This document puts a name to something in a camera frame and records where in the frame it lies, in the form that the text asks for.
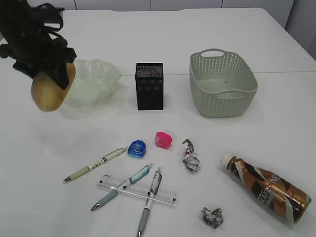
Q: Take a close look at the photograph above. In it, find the paper with brown strip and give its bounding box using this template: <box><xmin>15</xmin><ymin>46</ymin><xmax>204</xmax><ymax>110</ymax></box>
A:
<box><xmin>182</xmin><ymin>139</ymin><xmax>200</xmax><ymax>173</ymax></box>

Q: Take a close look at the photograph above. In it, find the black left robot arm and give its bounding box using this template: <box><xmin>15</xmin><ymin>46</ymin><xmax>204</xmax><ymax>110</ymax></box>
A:
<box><xmin>0</xmin><ymin>0</ymin><xmax>77</xmax><ymax>90</ymax></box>

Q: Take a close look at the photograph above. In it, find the small paper ball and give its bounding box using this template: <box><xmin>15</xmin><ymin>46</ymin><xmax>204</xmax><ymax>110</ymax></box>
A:
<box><xmin>200</xmin><ymin>207</ymin><xmax>224</xmax><ymax>229</ymax></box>

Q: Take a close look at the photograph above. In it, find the cream white ballpoint pen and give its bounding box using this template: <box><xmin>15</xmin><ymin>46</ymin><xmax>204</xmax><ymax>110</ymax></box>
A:
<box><xmin>63</xmin><ymin>147</ymin><xmax>127</xmax><ymax>183</ymax></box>

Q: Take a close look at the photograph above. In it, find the clear plastic ruler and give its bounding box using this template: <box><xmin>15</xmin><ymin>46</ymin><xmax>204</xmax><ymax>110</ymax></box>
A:
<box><xmin>98</xmin><ymin>175</ymin><xmax>179</xmax><ymax>205</ymax></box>

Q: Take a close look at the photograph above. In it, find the golden bread loaf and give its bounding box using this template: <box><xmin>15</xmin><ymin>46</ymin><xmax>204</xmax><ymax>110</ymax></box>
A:
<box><xmin>31</xmin><ymin>63</ymin><xmax>76</xmax><ymax>112</ymax></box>

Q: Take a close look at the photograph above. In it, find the pink pencil sharpener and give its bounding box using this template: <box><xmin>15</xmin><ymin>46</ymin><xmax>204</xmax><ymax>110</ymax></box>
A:
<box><xmin>155</xmin><ymin>131</ymin><xmax>173</xmax><ymax>149</ymax></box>

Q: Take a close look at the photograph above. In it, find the brown Nescafe coffee bottle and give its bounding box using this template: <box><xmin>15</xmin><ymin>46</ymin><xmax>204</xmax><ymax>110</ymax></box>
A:
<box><xmin>220</xmin><ymin>153</ymin><xmax>312</xmax><ymax>224</ymax></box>

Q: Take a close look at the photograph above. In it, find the black mesh pen holder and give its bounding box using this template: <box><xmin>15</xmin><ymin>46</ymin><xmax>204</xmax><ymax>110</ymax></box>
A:
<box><xmin>135</xmin><ymin>63</ymin><xmax>163</xmax><ymax>111</ymax></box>

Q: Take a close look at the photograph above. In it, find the pale green woven plastic basket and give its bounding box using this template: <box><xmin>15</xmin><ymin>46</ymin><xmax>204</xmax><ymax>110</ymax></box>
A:
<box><xmin>189</xmin><ymin>48</ymin><xmax>258</xmax><ymax>118</ymax></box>

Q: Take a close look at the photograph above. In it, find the blue pencil sharpener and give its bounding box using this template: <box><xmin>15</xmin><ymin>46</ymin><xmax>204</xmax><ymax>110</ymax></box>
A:
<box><xmin>127</xmin><ymin>140</ymin><xmax>146</xmax><ymax>158</ymax></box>

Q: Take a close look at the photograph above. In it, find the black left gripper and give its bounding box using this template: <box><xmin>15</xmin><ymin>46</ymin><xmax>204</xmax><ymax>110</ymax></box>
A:
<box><xmin>0</xmin><ymin>29</ymin><xmax>77</xmax><ymax>89</ymax></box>

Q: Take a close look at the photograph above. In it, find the pale green wavy glass bowl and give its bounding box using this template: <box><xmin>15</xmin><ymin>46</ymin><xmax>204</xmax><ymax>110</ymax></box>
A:
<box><xmin>65</xmin><ymin>59</ymin><xmax>122</xmax><ymax>108</ymax></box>

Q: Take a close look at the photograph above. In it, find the light blue ballpoint pen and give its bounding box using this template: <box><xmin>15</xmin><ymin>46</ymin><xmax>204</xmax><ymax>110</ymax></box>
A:
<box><xmin>90</xmin><ymin>163</ymin><xmax>154</xmax><ymax>212</ymax></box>

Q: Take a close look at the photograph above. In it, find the grey patterned ballpoint pen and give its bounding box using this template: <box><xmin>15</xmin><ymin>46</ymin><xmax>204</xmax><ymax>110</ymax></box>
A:
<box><xmin>137</xmin><ymin>167</ymin><xmax>162</xmax><ymax>237</ymax></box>

